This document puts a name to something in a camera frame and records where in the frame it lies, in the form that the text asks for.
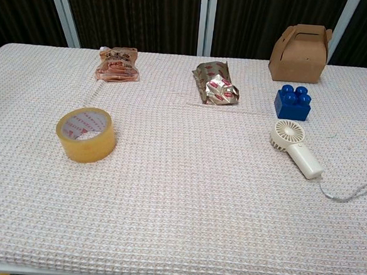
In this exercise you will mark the blue plastic building block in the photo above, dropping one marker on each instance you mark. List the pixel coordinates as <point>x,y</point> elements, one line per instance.
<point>291,108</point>

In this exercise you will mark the cream white handheld fan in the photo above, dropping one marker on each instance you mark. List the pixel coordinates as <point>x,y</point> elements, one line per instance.
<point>302,155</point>

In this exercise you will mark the brown cardboard gable box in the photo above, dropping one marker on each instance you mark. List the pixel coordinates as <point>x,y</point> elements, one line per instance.
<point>299,57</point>

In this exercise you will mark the white waffle-weave tablecloth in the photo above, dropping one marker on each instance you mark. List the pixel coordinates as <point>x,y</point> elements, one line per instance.
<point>179,190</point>

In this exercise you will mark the orange snack bag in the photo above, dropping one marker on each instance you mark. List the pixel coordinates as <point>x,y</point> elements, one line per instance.
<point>117,65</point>

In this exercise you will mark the clear packing tape roll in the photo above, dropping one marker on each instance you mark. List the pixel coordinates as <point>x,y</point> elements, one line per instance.
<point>87,137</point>

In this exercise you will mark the white metal frame post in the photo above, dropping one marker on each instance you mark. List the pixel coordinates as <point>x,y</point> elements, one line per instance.
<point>64,12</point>
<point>344,26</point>
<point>207,21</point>

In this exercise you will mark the gold foil snack packet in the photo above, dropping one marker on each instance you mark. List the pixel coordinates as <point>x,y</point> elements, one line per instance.
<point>217,88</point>

